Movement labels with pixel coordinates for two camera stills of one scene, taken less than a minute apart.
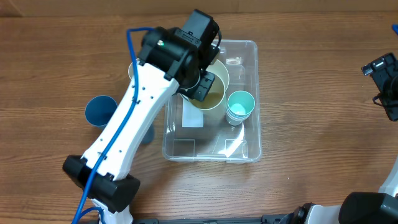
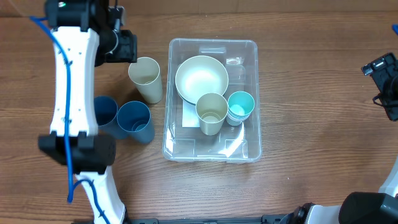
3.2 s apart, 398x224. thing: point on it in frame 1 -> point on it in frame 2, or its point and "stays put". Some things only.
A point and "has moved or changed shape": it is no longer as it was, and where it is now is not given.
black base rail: [277, 219] stays put
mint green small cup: [240, 102] stays put
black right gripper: [386, 67] stays put
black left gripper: [204, 83] -> [127, 47]
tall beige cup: [214, 106] has moved or changed shape
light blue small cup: [237, 118] stays put
